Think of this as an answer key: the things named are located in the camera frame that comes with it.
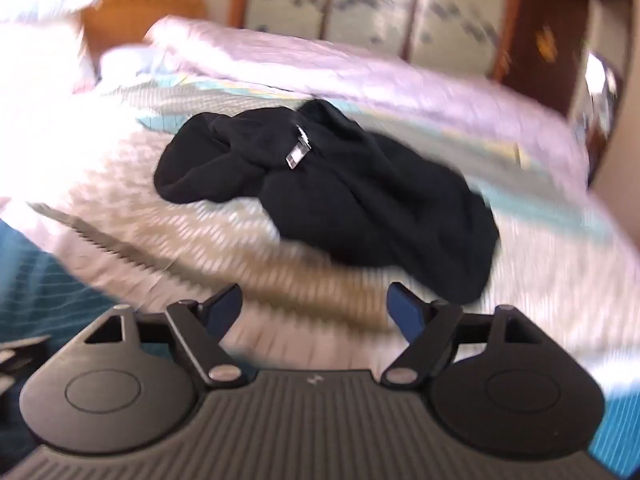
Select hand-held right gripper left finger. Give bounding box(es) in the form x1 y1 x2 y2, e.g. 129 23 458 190
84 282 247 387

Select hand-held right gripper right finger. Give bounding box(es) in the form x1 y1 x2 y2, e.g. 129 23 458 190
379 281 544 388

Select black pants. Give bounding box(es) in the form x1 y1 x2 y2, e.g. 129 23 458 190
152 99 502 306

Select teal striped cloth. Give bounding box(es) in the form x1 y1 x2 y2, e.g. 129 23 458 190
0 220 173 411

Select beige chevron bedspread teal border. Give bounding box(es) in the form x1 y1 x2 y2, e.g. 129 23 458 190
0 72 640 401

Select pale pink quilt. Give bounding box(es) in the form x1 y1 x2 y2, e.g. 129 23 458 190
100 16 591 186

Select shiny metal object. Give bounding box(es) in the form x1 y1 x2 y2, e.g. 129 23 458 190
575 52 624 186

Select white floral pillow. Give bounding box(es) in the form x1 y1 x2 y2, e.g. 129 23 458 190
0 21 97 97

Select wooden headboard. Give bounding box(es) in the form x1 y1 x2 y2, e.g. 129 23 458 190
80 0 208 68

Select wardrobe with patterned doors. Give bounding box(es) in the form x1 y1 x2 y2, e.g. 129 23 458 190
234 0 526 81

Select dark wooden door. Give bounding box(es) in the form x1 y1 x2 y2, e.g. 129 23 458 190
500 0 592 117

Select pale blue patterned pillow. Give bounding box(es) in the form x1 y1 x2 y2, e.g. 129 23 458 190
0 0 102 25

